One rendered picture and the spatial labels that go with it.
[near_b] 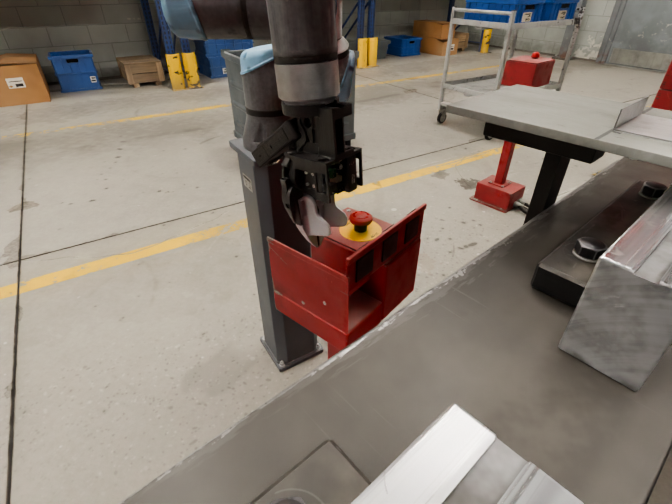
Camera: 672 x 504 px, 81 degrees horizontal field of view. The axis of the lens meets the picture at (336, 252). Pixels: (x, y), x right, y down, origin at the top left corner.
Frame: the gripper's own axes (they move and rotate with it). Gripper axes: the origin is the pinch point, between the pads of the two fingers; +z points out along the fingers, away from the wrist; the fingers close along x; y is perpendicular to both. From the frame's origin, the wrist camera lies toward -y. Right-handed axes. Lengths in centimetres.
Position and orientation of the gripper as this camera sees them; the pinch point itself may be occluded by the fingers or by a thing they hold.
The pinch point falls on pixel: (313, 237)
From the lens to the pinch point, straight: 60.2
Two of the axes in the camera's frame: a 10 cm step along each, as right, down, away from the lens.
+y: 7.6, 2.9, -5.7
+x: 6.4, -4.4, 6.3
